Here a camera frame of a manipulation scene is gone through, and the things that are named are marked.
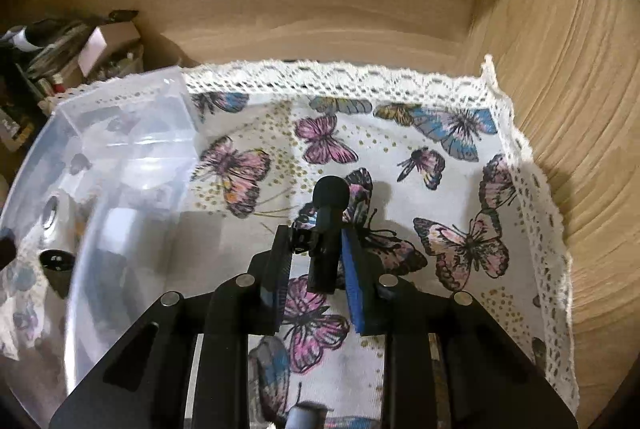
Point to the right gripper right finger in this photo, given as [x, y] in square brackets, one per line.
[447, 362]

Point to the silver keys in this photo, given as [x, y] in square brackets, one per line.
[307, 415]

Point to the butterfly print lace cloth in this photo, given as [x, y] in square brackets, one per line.
[413, 146]

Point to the black small microphone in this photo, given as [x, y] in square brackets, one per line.
[323, 241]

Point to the dark wine bottle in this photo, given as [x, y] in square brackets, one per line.
[21, 118]

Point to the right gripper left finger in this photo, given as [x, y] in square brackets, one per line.
[186, 352]

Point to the small pink box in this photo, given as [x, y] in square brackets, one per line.
[104, 41]

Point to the stack of books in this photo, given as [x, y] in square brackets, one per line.
[54, 62]

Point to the clear plastic storage bin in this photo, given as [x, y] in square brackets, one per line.
[124, 150]

